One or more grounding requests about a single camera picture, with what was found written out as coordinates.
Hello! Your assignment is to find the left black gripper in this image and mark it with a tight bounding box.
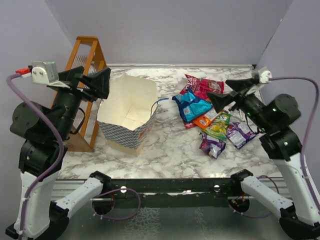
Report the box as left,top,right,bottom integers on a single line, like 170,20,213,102
50,64,111,138

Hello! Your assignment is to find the wooden dish rack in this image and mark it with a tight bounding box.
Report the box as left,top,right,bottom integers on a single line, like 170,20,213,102
52,36,111,152

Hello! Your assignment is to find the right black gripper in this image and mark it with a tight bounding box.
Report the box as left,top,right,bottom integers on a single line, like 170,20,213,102
206,77,273,132

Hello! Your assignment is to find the large purple snack bag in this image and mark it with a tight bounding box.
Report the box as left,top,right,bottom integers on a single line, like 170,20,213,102
226,122,256,150

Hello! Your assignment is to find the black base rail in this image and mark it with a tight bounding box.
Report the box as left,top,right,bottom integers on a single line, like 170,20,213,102
89,171,260,209

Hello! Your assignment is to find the blue checkered paper bag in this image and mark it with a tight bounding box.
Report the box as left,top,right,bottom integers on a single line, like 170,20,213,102
97,73,159,156

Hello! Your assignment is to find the green cap marker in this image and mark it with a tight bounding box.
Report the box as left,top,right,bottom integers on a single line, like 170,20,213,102
238,110,245,121

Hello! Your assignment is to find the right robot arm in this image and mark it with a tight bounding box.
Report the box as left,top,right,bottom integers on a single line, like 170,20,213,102
207,77,320,240

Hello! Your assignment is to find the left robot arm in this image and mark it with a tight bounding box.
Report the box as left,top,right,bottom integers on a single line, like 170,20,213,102
5,62,112,240

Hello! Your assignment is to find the red crisps bag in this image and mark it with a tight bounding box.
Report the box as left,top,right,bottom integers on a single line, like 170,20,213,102
179,74,224,105

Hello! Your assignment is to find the orange snack box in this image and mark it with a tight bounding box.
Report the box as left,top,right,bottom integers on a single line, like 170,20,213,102
192,108,221,130

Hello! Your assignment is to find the red snack packet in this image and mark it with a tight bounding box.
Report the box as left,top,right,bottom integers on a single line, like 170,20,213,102
183,121,197,129

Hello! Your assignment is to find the blue snack packet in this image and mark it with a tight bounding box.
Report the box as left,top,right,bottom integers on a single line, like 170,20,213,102
171,89,213,123

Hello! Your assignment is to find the yellow green snack packet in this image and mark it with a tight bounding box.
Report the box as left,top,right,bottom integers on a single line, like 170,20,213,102
203,112,231,141

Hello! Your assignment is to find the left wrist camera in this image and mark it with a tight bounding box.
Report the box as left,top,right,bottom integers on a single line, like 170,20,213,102
15,61,70,89

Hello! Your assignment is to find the purple snack packet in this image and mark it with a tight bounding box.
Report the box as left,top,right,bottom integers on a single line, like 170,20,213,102
199,132,227,159

